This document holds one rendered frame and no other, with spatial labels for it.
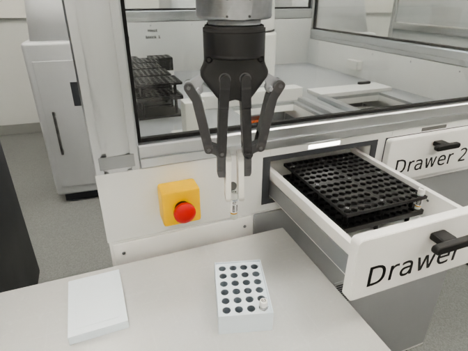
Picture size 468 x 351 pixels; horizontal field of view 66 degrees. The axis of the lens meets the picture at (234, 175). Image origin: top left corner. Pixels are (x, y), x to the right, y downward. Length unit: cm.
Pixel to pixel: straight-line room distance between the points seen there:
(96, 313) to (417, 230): 51
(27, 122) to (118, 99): 352
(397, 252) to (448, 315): 132
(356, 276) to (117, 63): 49
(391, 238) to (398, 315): 85
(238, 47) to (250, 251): 45
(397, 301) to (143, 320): 90
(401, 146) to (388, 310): 60
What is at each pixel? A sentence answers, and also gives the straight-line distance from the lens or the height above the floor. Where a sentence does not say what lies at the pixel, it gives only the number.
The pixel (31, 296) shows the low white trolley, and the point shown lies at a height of 76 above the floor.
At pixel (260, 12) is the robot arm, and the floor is 121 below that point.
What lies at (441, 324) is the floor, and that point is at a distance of 185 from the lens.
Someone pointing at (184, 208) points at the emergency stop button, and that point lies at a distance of 65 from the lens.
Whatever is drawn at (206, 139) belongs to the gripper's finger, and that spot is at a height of 106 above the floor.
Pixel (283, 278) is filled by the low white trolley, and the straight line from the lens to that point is 70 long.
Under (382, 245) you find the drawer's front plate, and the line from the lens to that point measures 56.
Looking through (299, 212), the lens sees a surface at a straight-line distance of 69.
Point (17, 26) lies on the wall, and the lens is 397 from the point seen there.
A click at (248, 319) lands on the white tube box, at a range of 59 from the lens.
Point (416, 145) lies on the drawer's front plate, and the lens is 97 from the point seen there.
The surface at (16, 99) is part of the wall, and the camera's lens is 409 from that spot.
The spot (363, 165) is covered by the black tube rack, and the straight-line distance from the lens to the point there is 83.
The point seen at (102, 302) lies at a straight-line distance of 67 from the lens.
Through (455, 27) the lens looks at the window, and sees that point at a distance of 100.
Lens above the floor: 123
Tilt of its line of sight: 26 degrees down
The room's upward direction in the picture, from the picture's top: straight up
